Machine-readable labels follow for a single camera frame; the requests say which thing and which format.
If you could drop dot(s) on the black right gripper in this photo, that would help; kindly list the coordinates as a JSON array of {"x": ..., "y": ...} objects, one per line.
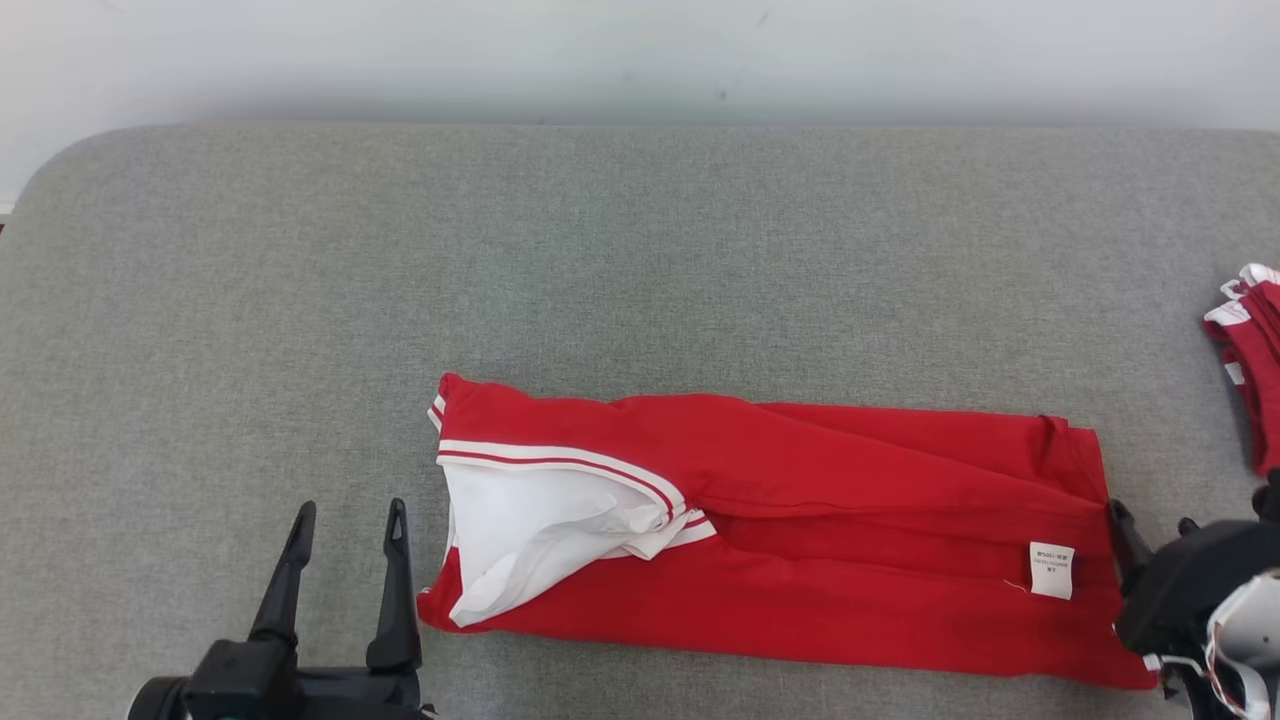
[{"x": 1180, "y": 590}]

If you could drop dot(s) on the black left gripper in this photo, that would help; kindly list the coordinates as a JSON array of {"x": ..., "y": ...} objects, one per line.
[{"x": 300, "y": 695}]

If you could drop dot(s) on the pile of red garments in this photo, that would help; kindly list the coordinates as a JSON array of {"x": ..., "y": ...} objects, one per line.
[{"x": 1255, "y": 370}]

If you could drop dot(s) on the red shirt with white sleeves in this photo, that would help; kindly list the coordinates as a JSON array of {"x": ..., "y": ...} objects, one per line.
[{"x": 850, "y": 520}]

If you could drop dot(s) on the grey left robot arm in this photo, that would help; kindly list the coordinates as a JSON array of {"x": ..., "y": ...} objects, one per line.
[{"x": 155, "y": 702}]

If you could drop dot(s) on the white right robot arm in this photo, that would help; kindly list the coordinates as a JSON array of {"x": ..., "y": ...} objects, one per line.
[{"x": 1258, "y": 640}]

